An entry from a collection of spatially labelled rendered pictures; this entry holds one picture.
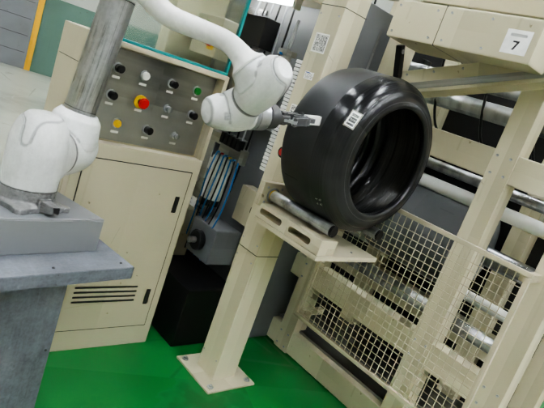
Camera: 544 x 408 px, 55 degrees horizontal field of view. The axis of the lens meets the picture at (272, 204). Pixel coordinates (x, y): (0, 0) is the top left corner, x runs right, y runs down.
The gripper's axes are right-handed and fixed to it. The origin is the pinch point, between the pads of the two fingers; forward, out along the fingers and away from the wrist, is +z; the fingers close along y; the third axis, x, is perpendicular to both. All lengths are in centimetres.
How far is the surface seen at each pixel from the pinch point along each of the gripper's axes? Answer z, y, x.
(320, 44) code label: 27.0, 31.7, -23.0
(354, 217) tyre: 20.8, -12.2, 30.5
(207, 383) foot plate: 2, 24, 124
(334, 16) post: 29, 30, -34
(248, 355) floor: 38, 39, 131
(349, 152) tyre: 8.1, -12.1, 6.8
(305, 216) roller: 10.8, 1.5, 35.7
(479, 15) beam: 57, -12, -45
